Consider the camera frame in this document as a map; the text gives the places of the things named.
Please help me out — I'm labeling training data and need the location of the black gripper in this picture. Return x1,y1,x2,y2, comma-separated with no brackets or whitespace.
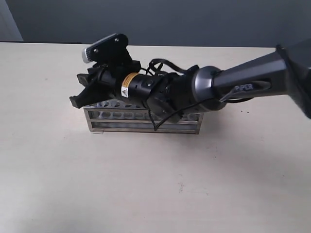
69,65,136,109

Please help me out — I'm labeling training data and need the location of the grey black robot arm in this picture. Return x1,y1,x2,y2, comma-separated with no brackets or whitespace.
70,34,311,122

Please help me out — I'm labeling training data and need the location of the stainless steel test tube rack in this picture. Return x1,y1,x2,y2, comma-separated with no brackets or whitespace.
84,100,204,134

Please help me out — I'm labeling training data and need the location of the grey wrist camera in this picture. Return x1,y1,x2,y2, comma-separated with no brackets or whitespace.
82,33,133,65

